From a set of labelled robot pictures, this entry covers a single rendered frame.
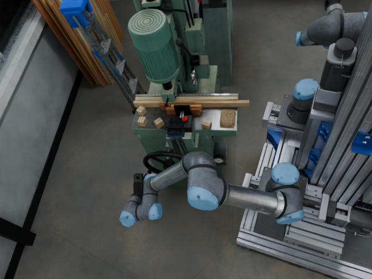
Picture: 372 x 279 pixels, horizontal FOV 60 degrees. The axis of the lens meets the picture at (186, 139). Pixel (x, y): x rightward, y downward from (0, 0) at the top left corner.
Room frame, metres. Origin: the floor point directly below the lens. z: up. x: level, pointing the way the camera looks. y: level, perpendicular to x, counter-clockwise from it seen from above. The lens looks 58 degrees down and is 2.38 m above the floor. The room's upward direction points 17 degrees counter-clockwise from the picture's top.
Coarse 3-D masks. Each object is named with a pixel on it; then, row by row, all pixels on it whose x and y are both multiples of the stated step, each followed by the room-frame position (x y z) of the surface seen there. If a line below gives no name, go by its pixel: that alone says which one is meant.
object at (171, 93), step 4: (176, 76) 1.24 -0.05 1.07; (172, 80) 1.21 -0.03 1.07; (176, 80) 1.22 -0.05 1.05; (172, 84) 1.19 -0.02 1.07; (176, 84) 1.21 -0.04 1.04; (172, 88) 1.16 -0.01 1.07; (176, 88) 1.19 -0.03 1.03; (164, 92) 1.15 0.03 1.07; (168, 92) 1.14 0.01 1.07; (172, 92) 1.13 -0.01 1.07; (176, 92) 1.17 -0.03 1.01; (164, 96) 1.14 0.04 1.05; (168, 96) 1.13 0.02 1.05; (172, 96) 1.12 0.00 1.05; (164, 100) 1.14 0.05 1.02; (168, 100) 1.13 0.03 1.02; (172, 100) 1.12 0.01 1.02
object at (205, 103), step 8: (136, 104) 1.25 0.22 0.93; (144, 104) 1.23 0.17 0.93; (152, 104) 1.21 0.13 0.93; (200, 104) 1.11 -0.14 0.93; (208, 104) 1.09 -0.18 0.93; (216, 104) 1.07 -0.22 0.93; (224, 104) 1.06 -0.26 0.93; (232, 104) 1.04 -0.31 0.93; (240, 104) 1.03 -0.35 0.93; (248, 104) 1.01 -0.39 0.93
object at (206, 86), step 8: (216, 72) 1.42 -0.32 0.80; (200, 80) 1.39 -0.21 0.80; (208, 80) 1.37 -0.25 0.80; (216, 80) 1.38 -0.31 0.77; (152, 88) 1.45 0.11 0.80; (160, 88) 1.43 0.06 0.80; (200, 88) 1.33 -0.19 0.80; (208, 88) 1.31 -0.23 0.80; (216, 88) 1.34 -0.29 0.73; (208, 136) 0.97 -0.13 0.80; (144, 144) 1.10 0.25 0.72; (152, 144) 1.08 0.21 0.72; (160, 144) 1.06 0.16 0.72; (200, 144) 0.97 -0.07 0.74; (208, 144) 0.95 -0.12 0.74
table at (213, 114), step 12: (156, 108) 1.20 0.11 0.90; (204, 108) 1.09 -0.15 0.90; (216, 108) 1.07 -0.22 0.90; (228, 108) 1.04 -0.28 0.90; (168, 120) 1.09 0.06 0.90; (216, 120) 0.99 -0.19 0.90; (144, 132) 1.08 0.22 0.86; (156, 132) 1.06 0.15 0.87; (204, 132) 0.95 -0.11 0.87; (216, 132) 0.93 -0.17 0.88; (228, 132) 0.90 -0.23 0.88
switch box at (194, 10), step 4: (184, 0) 1.39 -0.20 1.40; (192, 0) 1.37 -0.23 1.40; (196, 0) 1.37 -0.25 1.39; (192, 4) 1.37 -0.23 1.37; (196, 4) 1.37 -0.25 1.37; (188, 8) 1.38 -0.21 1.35; (192, 8) 1.38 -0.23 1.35; (196, 8) 1.37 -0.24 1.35; (188, 12) 1.38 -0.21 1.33; (192, 12) 1.38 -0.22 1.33; (196, 12) 1.37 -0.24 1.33
